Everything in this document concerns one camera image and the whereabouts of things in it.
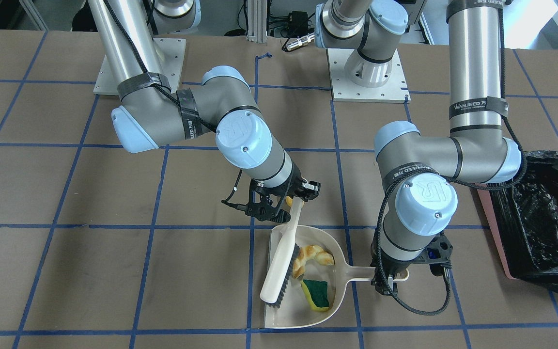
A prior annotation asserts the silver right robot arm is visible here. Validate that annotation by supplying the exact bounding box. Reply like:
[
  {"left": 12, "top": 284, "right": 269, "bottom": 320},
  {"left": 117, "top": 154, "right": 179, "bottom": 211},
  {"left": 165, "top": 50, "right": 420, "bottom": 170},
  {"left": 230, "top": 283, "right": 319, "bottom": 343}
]
[{"left": 89, "top": 0, "right": 321, "bottom": 224}]

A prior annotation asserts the white hand brush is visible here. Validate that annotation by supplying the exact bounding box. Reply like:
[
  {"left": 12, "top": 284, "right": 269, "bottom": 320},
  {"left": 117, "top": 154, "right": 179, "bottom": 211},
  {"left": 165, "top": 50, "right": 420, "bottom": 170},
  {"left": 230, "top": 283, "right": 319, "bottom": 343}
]
[{"left": 260, "top": 196, "right": 304, "bottom": 307}]

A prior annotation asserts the pink trash bin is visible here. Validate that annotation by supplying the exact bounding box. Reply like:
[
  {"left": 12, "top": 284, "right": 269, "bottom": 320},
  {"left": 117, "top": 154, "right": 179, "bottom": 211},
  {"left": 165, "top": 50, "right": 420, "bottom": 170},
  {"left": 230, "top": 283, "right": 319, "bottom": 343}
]
[{"left": 478, "top": 189, "right": 518, "bottom": 280}]

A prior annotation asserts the twisted pale bread ring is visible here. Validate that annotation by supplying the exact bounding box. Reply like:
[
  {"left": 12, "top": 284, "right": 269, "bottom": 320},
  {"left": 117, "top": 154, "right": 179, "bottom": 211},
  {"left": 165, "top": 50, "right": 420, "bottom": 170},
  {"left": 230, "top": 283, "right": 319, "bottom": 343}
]
[{"left": 291, "top": 245, "right": 335, "bottom": 279}]

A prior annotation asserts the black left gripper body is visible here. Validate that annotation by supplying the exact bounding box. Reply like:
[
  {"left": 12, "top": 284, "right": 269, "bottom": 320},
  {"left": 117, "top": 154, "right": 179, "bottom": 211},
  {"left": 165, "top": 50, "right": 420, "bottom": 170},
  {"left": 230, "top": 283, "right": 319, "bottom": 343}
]
[{"left": 371, "top": 233, "right": 453, "bottom": 282}]

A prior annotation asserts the aluminium frame post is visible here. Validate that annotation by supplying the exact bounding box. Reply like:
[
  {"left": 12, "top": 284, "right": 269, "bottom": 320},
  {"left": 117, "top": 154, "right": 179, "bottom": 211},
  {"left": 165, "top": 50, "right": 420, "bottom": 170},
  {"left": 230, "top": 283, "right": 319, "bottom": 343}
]
[{"left": 246, "top": 0, "right": 268, "bottom": 44}]

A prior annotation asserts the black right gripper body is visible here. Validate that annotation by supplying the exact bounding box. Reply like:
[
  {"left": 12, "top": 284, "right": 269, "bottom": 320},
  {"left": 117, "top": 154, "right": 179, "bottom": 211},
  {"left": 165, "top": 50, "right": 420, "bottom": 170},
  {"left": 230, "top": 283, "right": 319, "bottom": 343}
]
[{"left": 250, "top": 165, "right": 305, "bottom": 206}]

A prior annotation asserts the green yellow sponge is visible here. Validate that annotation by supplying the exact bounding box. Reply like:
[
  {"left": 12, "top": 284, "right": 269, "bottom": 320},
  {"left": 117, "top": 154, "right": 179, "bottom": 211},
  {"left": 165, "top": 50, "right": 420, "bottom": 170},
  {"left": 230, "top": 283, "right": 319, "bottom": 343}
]
[{"left": 300, "top": 280, "right": 330, "bottom": 312}]

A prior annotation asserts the black bin liner bag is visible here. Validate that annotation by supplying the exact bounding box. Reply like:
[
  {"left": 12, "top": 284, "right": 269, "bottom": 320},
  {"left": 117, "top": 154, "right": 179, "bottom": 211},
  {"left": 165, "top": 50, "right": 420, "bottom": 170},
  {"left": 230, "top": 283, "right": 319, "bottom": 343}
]
[{"left": 490, "top": 150, "right": 558, "bottom": 293}]

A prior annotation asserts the beige plastic dustpan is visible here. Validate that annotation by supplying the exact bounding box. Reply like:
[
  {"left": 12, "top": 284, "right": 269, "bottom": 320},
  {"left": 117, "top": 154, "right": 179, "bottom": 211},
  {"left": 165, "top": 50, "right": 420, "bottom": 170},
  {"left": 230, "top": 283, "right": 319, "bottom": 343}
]
[{"left": 264, "top": 225, "right": 374, "bottom": 329}]

